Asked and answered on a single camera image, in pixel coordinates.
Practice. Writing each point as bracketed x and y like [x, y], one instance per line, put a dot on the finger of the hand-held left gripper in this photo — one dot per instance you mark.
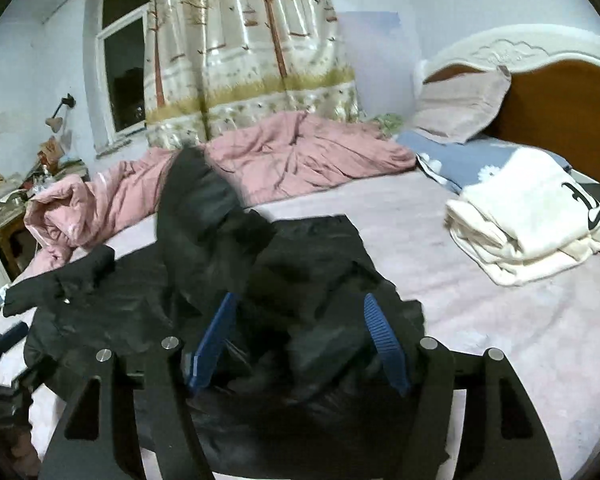
[14, 334]

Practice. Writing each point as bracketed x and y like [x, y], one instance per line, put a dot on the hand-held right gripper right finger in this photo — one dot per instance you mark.
[385, 345]

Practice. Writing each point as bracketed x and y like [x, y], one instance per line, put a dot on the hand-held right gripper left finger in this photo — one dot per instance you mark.
[215, 340]

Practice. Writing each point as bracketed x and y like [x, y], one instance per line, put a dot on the black puffer jacket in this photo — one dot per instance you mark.
[280, 270]

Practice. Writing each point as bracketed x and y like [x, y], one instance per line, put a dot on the wooden desk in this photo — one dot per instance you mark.
[10, 240]

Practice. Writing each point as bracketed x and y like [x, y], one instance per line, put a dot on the bed with pink sheet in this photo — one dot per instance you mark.
[505, 335]

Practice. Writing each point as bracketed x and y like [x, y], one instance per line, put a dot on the folded white garment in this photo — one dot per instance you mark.
[525, 220]

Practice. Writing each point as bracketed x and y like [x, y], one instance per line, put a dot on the blue floral pillow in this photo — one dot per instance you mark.
[455, 160]

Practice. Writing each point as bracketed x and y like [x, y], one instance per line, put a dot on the pink quilt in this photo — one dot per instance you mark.
[305, 155]

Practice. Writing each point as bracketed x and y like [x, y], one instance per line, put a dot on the green floral cloth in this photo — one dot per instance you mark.
[387, 124]

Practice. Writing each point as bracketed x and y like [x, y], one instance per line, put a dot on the pink pillow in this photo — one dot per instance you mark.
[460, 110]

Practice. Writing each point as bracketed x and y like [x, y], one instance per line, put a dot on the tree print curtain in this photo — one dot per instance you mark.
[240, 60]

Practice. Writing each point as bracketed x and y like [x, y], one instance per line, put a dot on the white and wooden headboard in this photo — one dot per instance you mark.
[555, 105]

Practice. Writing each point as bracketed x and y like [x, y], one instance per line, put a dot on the wall lamp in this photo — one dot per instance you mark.
[55, 122]

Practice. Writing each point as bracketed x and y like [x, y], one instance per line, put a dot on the white frame window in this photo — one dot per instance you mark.
[125, 75]

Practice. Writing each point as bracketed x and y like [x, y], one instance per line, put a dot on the pale lilac wall sheet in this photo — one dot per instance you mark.
[375, 60]

